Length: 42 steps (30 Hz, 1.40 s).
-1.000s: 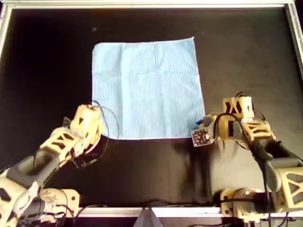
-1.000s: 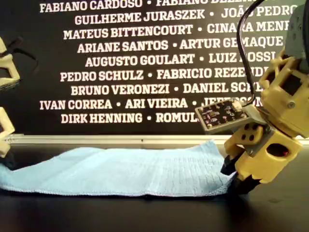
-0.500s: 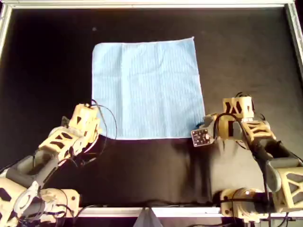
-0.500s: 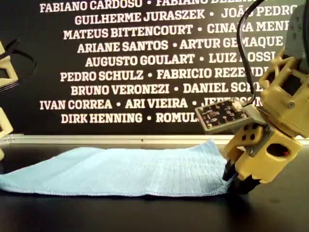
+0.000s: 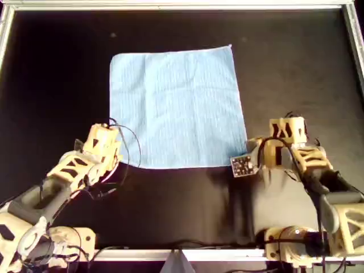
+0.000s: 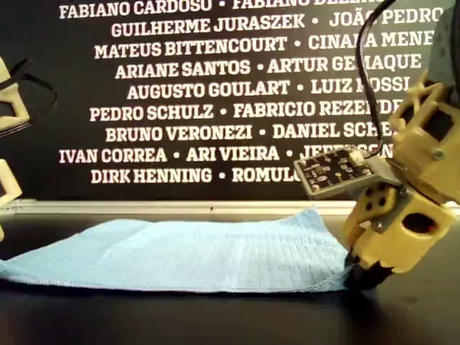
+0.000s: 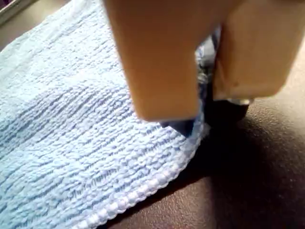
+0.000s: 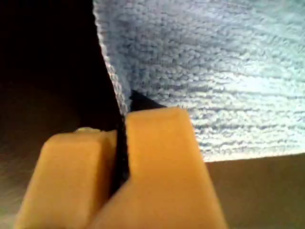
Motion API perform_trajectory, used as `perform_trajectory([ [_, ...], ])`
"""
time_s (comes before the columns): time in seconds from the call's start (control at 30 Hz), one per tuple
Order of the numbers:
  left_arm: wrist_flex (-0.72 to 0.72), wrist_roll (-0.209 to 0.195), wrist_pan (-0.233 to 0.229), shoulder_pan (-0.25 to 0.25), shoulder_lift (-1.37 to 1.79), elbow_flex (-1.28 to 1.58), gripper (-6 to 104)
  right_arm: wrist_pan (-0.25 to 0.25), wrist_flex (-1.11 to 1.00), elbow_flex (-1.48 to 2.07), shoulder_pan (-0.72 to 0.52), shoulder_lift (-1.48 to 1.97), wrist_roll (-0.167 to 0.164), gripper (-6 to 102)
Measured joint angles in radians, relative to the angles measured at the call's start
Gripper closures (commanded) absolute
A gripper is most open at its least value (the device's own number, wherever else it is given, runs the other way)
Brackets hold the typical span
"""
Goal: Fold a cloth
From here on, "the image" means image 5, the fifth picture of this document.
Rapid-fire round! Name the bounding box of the small camera circuit board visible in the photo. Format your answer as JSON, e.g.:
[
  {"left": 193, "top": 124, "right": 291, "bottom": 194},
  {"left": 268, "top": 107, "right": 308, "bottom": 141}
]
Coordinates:
[{"left": 229, "top": 153, "right": 258, "bottom": 177}]

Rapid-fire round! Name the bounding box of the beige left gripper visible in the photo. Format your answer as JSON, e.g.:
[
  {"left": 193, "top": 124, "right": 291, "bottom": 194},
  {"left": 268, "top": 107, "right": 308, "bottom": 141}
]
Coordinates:
[{"left": 84, "top": 123, "right": 123, "bottom": 171}]

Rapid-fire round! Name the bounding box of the grey triangular stand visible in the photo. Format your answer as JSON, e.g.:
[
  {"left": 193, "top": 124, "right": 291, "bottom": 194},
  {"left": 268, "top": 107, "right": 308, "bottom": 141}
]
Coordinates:
[{"left": 160, "top": 250, "right": 197, "bottom": 273}]

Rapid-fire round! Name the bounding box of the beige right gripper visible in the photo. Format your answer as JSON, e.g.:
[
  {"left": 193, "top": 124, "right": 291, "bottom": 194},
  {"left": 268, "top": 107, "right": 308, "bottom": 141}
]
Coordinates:
[{"left": 258, "top": 139, "right": 288, "bottom": 171}]

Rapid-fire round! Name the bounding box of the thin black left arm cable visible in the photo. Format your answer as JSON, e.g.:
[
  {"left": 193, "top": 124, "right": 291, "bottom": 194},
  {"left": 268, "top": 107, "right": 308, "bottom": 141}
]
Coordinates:
[{"left": 85, "top": 117, "right": 142, "bottom": 200}]

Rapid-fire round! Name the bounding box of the light blue microfibre cloth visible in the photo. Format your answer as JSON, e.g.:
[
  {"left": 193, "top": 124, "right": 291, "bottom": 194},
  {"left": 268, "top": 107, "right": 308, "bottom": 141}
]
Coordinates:
[{"left": 109, "top": 44, "right": 247, "bottom": 171}]

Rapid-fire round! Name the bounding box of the black leatherette table mat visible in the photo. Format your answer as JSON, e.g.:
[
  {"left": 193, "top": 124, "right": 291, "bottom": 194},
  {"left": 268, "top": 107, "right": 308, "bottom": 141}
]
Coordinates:
[{"left": 1, "top": 10, "right": 363, "bottom": 253}]

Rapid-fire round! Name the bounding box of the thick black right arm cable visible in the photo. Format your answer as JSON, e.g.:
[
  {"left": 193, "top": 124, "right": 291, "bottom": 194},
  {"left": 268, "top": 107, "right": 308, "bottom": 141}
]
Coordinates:
[{"left": 257, "top": 136, "right": 328, "bottom": 273}]

